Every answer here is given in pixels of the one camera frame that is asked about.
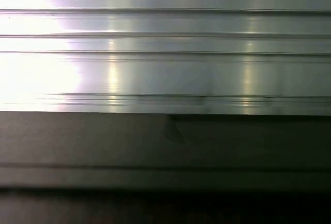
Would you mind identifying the black PC case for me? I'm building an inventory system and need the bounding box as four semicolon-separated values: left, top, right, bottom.
0;110;331;224

